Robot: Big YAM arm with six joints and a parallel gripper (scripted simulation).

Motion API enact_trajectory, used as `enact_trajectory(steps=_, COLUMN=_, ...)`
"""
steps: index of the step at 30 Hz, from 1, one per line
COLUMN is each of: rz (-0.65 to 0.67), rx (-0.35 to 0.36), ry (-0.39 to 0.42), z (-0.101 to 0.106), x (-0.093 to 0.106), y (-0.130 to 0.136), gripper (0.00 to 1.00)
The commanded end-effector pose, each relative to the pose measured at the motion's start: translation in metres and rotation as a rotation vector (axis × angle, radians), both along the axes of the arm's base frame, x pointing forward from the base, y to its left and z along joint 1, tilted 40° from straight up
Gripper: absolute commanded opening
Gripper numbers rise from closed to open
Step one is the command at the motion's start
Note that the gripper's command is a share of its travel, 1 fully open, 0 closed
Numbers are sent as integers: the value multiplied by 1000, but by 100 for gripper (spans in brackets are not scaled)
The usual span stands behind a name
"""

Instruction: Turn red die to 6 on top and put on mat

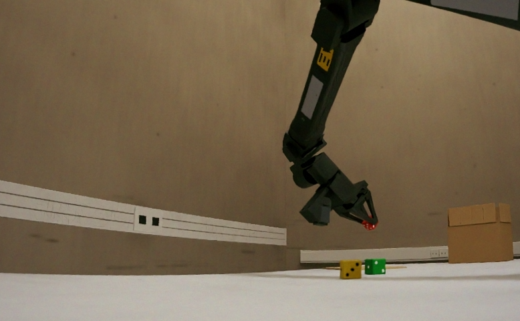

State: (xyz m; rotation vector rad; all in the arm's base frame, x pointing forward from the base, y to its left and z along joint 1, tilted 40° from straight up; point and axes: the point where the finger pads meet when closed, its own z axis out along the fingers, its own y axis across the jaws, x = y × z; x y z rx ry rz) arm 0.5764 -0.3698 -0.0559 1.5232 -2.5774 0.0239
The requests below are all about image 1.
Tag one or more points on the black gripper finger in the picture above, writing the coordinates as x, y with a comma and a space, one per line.
357, 211
347, 215

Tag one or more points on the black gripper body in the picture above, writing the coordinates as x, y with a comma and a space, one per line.
356, 196

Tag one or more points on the red die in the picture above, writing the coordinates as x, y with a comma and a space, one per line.
369, 226

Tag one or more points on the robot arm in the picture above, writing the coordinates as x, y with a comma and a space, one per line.
349, 19

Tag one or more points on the green die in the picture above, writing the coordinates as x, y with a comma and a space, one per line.
375, 266

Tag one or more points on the brown cardboard box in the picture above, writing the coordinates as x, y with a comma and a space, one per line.
480, 234

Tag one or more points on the yellow die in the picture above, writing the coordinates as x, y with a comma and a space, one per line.
350, 269

